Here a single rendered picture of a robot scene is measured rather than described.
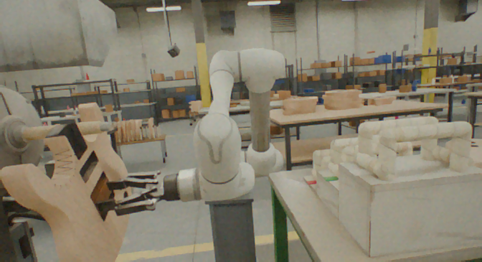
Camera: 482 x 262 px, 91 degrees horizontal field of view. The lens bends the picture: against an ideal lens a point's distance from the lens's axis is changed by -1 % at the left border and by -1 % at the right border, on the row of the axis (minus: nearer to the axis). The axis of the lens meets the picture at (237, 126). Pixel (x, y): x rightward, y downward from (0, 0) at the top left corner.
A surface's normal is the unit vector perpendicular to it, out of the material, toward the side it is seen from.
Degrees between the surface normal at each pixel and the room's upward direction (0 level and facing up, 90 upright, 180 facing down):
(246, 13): 90
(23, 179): 99
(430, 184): 90
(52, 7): 90
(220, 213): 90
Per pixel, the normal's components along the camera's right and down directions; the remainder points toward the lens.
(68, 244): 0.08, 0.07
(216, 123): 0.00, -0.55
